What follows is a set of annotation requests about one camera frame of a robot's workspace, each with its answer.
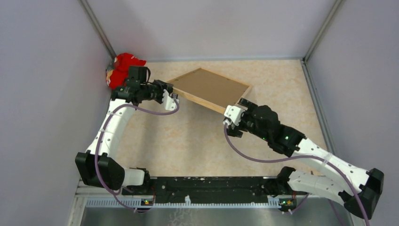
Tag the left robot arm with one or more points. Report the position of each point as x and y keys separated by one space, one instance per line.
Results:
x=96 y=165

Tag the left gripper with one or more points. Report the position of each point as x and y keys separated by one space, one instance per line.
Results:
x=162 y=85

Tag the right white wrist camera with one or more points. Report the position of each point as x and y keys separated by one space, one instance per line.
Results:
x=232 y=115

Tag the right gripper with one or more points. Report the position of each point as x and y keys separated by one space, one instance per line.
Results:
x=235 y=130

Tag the brown backing board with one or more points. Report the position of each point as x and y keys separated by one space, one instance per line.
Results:
x=209 y=87

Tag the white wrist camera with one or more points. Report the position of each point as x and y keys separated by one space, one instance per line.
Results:
x=232 y=115
x=170 y=101

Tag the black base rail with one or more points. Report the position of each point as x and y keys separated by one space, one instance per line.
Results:
x=211 y=190

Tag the red cloth doll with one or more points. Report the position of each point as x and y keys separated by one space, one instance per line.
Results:
x=117 y=70

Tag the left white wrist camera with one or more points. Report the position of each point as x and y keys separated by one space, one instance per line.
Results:
x=170 y=101

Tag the wooden picture frame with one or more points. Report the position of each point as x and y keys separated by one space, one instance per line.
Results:
x=212 y=99

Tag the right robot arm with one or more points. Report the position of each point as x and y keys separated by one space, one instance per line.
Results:
x=358 y=190

